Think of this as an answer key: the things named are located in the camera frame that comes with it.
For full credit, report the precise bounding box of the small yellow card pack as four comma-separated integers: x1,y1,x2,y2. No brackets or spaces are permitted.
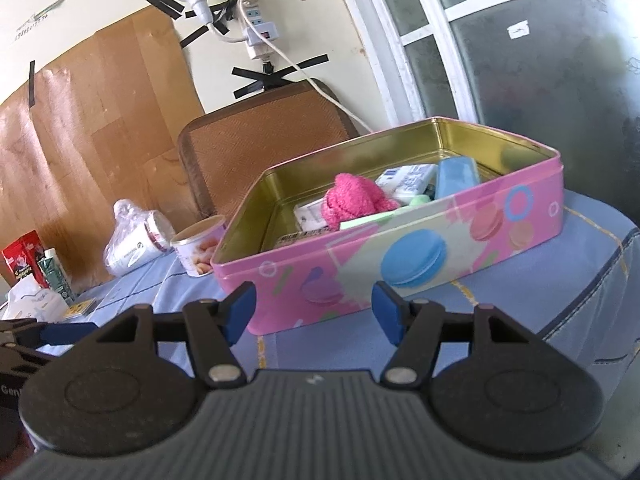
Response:
63,299,98,318

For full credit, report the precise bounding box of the green cloth glove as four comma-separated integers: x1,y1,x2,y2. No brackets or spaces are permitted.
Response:
339,193,434,231

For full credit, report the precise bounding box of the white blue tissue packet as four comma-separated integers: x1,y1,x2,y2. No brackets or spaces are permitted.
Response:
375,164,437,205

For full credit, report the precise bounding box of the white packaged pad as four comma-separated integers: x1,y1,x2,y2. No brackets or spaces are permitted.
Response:
293,198,328,232

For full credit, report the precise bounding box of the blue plastic case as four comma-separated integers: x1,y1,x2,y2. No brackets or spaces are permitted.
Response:
435,156,480,200

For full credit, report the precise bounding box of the cotton swab pack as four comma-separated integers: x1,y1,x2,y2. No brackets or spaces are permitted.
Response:
274,228,328,248

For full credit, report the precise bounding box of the white tissue paper pack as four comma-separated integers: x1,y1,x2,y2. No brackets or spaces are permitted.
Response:
1,274,68,323

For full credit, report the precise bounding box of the green drink carton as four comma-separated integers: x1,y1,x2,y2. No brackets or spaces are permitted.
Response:
38,248,76,306

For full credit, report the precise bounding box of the red snack bag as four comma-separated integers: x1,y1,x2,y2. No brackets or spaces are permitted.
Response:
1,230,49,288

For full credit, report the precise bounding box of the white peanut can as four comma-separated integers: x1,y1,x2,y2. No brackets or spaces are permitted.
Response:
170,214,226,278

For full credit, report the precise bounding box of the plastic bag with paper cups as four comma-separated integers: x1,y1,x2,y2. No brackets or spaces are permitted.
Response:
103,200,176,278

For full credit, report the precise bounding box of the pink macaron tin box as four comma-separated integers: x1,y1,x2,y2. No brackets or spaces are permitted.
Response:
213,117,564,335

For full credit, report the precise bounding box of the brown woven chair back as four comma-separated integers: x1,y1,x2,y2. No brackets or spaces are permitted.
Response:
177,81,358,219

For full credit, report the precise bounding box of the blue striped tablecloth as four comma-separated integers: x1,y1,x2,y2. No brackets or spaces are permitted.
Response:
34,186,640,476

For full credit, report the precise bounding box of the black tape cross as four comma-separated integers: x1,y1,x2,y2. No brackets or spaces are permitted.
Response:
230,53,330,100

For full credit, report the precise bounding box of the white power strip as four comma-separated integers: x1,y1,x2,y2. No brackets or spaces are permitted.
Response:
236,0,279,62

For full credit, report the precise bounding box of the wood pattern wall sheet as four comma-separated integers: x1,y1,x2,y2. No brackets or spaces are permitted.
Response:
1,7,203,289

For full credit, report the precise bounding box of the white power cable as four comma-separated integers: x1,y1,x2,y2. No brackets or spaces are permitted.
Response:
240,0,377,134

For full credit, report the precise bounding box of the window frame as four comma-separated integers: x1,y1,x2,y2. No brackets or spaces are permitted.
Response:
324,0,640,126

